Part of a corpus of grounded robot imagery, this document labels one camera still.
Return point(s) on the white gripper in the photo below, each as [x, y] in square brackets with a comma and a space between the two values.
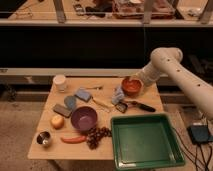
[141, 77]

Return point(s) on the light blue towel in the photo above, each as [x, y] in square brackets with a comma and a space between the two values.
[117, 96]

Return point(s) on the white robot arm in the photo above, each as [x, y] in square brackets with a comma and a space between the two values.
[167, 61]

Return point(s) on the green plastic tray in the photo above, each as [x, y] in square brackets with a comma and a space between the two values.
[144, 142]

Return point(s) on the cluttered background tray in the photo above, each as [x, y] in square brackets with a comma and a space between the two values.
[135, 9]

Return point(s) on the orange bowl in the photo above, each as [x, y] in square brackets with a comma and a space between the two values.
[131, 87]

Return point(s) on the small metal spoon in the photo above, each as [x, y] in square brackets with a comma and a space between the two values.
[94, 88]

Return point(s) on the blue sponge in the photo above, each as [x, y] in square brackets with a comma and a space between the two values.
[83, 95]

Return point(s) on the purple bowl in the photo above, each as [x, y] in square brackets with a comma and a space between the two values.
[84, 118]

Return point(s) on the black power box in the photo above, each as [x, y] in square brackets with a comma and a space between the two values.
[199, 134]

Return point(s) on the bunch of dark grapes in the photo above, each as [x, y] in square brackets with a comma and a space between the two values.
[95, 135]

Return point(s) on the blue-grey flat lid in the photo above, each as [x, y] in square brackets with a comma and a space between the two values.
[70, 102]

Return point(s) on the white cup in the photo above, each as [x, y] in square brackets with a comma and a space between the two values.
[60, 82]

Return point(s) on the dark rectangular block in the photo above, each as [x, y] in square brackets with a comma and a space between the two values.
[62, 110]

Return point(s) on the orange carrot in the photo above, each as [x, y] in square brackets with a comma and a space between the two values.
[74, 140]

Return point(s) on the yellow apple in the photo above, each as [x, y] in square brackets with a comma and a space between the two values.
[57, 122]

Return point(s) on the small metal cup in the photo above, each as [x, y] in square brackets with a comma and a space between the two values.
[44, 139]

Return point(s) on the wooden-handled brush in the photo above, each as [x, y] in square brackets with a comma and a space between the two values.
[105, 105]

